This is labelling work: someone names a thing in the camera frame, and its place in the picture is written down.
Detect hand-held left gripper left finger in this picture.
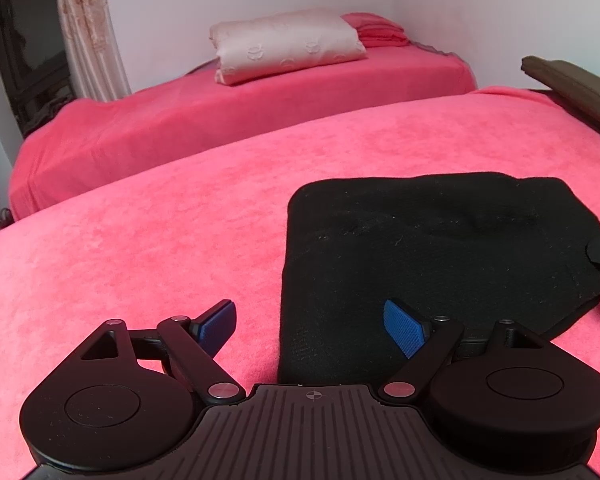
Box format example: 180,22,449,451
80,299,248,406

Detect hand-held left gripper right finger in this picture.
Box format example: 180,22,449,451
377,299,547,404

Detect black knit pants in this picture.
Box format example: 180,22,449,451
277,172,600,386

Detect pink fleece blanket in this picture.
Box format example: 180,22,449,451
0,86,600,480

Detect brown padded furniture piece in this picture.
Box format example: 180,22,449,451
521,55,600,142

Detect bed with pink sheet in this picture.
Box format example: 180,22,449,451
7,49,477,222

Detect pale pink pillow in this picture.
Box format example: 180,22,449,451
209,8,367,86

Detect red folded blanket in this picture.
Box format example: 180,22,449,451
341,12,411,49

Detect pale pink curtain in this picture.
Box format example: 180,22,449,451
53,0,132,104

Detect dark window frame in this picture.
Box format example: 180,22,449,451
0,0,79,140

